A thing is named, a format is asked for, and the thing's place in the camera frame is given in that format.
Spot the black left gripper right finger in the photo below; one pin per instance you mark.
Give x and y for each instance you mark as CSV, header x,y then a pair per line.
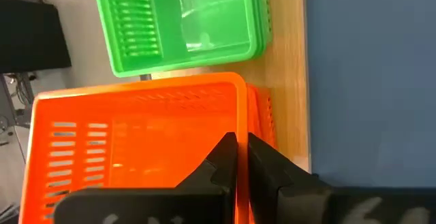
x,y
265,176

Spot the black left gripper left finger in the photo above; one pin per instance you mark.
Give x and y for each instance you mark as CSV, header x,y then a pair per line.
x,y
221,169

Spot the orange plastic basket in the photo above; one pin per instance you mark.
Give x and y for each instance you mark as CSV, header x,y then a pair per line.
x,y
153,142

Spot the green plastic basket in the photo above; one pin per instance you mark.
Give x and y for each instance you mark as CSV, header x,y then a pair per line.
x,y
211,19

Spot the blue-grey table mat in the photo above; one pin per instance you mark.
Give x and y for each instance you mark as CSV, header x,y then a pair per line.
x,y
374,81

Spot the black monitor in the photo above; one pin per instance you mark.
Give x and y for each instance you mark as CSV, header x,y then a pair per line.
x,y
30,36

